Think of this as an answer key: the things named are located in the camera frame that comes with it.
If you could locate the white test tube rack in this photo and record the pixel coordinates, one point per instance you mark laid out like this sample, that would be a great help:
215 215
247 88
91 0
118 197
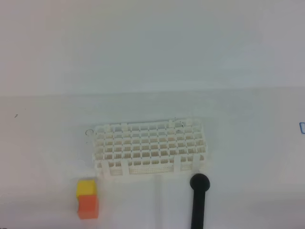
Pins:
129 149

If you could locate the yellow cube block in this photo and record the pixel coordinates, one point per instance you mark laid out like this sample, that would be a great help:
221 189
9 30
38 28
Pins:
86 187

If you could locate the orange cube block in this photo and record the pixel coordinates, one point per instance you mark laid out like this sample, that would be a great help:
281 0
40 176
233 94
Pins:
88 207

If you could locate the black round-headed post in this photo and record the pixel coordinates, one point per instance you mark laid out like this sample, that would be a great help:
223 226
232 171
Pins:
200 183

